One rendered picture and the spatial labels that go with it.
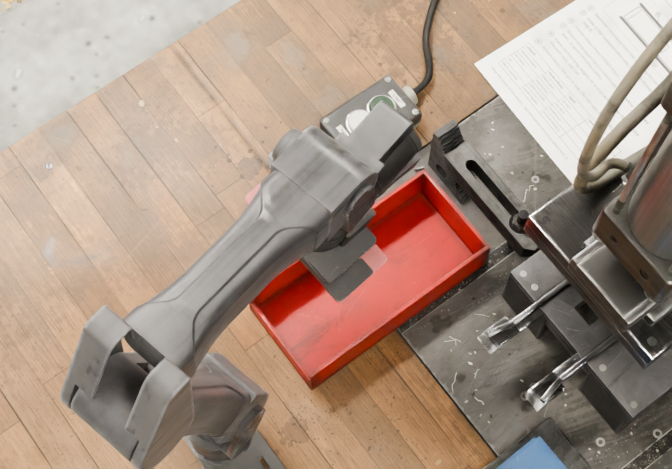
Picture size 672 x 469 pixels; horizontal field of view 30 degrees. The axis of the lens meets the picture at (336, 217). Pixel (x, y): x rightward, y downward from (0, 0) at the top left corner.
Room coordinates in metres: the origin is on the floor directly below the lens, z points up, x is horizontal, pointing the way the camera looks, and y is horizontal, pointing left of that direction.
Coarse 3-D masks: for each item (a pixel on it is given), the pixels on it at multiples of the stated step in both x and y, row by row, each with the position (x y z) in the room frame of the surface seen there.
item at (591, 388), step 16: (512, 288) 0.43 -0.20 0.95; (512, 304) 0.43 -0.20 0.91; (528, 304) 0.41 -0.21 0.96; (544, 320) 0.39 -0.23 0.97; (560, 336) 0.37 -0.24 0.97; (592, 384) 0.33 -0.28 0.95; (592, 400) 0.32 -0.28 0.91; (608, 400) 0.31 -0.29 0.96; (656, 400) 0.31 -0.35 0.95; (608, 416) 0.30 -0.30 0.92; (624, 416) 0.29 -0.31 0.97
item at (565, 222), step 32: (576, 192) 0.47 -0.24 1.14; (608, 192) 0.47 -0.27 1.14; (544, 224) 0.44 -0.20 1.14; (576, 224) 0.44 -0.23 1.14; (576, 256) 0.39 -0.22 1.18; (608, 256) 0.39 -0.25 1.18; (576, 288) 0.38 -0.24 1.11; (608, 288) 0.36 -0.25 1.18; (640, 288) 0.36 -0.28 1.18; (608, 320) 0.35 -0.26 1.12; (640, 320) 0.34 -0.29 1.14; (640, 352) 0.31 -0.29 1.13
